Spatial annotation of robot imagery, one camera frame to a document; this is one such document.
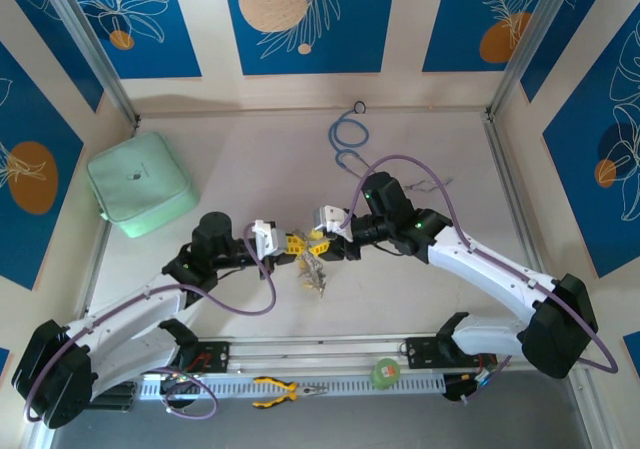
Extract blue coiled cable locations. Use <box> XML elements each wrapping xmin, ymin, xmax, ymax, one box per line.
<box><xmin>327</xmin><ymin>108</ymin><xmax>372</xmax><ymax>176</ymax></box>

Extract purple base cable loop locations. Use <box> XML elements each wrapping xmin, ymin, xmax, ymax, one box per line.
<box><xmin>162</xmin><ymin>367</ymin><xmax>220</xmax><ymax>421</ymax></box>

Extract aluminium frame post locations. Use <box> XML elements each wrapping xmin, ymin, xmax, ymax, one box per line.
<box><xmin>35</xmin><ymin>0</ymin><xmax>142</xmax><ymax>126</ymax></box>
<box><xmin>485</xmin><ymin>0</ymin><xmax>585</xmax><ymax>121</ymax></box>

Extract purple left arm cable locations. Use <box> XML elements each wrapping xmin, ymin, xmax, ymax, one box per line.
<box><xmin>22</xmin><ymin>222</ymin><xmax>279</xmax><ymax>424</ymax></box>

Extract mint green fabric pouch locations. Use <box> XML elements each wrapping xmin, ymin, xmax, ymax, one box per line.
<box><xmin>86</xmin><ymin>130</ymin><xmax>202</xmax><ymax>239</ymax></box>

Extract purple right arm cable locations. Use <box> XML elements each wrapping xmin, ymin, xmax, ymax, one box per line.
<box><xmin>342</xmin><ymin>154</ymin><xmax>618</xmax><ymax>373</ymax></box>

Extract grey slotted cable duct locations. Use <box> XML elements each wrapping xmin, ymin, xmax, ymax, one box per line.
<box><xmin>138</xmin><ymin>371</ymin><xmax>447</xmax><ymax>401</ymax></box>

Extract blue floral wall poster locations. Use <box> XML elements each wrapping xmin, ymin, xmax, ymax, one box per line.
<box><xmin>221</xmin><ymin>0</ymin><xmax>398</xmax><ymax>77</ymax></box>
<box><xmin>0</xmin><ymin>41</ymin><xmax>85</xmax><ymax>291</ymax></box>
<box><xmin>58</xmin><ymin>0</ymin><xmax>203</xmax><ymax>81</ymax></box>
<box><xmin>421</xmin><ymin>0</ymin><xmax>572</xmax><ymax>74</ymax></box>
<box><xmin>541</xmin><ymin>2</ymin><xmax>640</xmax><ymax>279</ymax></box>

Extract yellow black handled pliers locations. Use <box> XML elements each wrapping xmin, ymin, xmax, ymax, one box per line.
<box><xmin>251</xmin><ymin>375</ymin><xmax>329</xmax><ymax>410</ymax></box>

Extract green cylinder with orange label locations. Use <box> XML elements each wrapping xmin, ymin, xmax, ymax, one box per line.
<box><xmin>369</xmin><ymin>357</ymin><xmax>401</xmax><ymax>391</ymax></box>

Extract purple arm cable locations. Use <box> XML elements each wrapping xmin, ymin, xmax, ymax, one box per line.
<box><xmin>22</xmin><ymin>222</ymin><xmax>279</xmax><ymax>424</ymax></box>
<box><xmin>342</xmin><ymin>154</ymin><xmax>618</xmax><ymax>373</ymax></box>

